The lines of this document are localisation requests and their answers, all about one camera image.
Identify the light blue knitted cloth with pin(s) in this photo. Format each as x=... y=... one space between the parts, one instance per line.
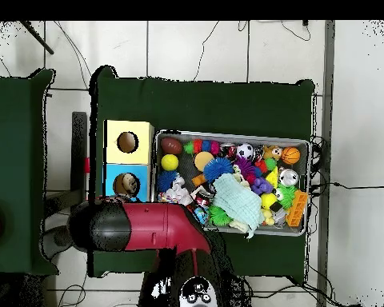
x=236 y=198

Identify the crushed clear plastic bottle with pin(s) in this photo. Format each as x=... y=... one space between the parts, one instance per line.
x=129 y=184

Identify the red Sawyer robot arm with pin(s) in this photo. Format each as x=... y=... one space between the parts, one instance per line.
x=147 y=224

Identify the shallow clear mesh bin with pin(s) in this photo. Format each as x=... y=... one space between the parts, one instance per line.
x=259 y=138

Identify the yellow ball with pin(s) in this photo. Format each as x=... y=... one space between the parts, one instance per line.
x=169 y=162

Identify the large blue spiky ball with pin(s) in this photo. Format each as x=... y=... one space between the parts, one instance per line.
x=217 y=169

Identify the small blue spiky ball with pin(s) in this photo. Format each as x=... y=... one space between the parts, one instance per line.
x=165 y=180

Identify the brown toy football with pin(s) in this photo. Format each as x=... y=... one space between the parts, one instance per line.
x=171 y=145

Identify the black and white soccer ball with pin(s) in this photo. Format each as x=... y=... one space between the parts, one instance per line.
x=245 y=151

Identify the purple plastic block toy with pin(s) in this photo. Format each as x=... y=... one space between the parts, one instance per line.
x=262 y=185

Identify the orange toy basketball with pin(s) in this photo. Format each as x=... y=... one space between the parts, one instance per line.
x=290 y=155

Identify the orange plastic toy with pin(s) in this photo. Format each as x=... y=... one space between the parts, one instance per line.
x=297 y=208

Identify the black panel stand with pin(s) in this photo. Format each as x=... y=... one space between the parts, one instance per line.
x=79 y=153

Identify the dark green side table cloth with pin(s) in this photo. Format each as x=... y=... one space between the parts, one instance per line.
x=12 y=144

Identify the black tripod leg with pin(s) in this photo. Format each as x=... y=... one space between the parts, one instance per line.
x=36 y=37

